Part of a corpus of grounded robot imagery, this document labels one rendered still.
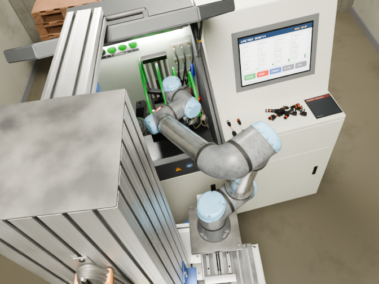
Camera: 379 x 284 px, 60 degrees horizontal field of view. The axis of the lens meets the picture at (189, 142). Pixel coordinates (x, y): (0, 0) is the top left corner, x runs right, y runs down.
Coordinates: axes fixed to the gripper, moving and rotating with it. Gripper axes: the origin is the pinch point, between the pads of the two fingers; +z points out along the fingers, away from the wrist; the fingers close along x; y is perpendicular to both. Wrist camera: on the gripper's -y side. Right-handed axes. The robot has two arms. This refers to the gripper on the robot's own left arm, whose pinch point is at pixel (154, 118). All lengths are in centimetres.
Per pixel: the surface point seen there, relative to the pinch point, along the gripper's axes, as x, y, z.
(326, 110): 86, 18, 46
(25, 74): -208, -91, 177
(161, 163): -7.7, 24.9, 15.1
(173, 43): 12, -40, 29
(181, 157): 3.1, 24.3, 19.1
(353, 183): 106, 86, 127
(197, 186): 1, 47, 43
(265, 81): 56, -6, 38
